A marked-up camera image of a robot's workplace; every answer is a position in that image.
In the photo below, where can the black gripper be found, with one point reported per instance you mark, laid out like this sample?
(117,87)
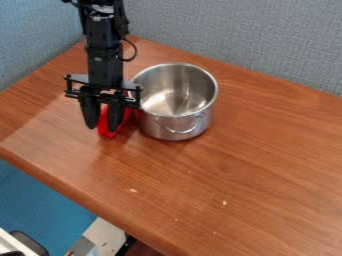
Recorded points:
(103,86)

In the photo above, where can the red star-shaped block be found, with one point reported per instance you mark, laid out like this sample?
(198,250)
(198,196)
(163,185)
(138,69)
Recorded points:
(102,124)

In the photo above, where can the stainless steel pot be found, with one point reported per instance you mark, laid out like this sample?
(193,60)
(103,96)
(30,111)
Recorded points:
(177,101)

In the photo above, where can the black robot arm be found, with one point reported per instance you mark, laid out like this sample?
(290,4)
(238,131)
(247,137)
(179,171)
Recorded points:
(105,23)

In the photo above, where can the white box under table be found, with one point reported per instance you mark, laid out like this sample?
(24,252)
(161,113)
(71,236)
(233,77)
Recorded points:
(102,240)

